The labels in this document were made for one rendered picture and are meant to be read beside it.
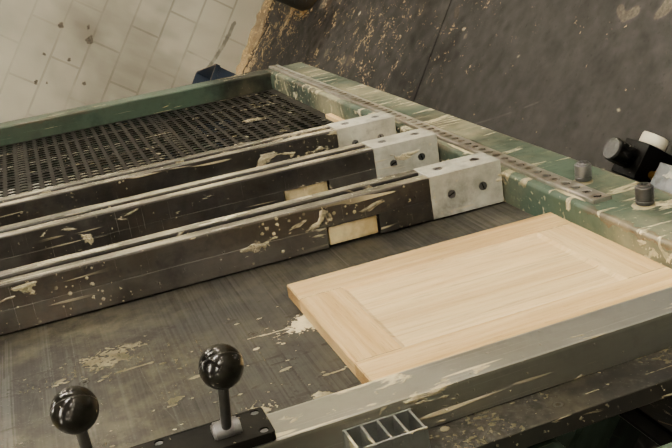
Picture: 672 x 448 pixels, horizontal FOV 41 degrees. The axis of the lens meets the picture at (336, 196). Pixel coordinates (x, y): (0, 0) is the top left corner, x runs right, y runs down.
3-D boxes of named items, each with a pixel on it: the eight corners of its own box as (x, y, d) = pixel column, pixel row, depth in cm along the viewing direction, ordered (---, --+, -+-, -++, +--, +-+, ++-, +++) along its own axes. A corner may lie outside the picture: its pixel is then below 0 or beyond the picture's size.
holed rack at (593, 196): (612, 199, 125) (611, 195, 125) (593, 204, 124) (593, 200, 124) (278, 66, 275) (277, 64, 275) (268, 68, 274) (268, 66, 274)
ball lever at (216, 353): (253, 448, 83) (249, 365, 73) (212, 461, 82) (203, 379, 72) (240, 413, 85) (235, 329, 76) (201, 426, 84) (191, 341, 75)
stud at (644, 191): (658, 205, 120) (657, 183, 120) (643, 209, 120) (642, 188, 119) (646, 200, 123) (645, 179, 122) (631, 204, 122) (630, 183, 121)
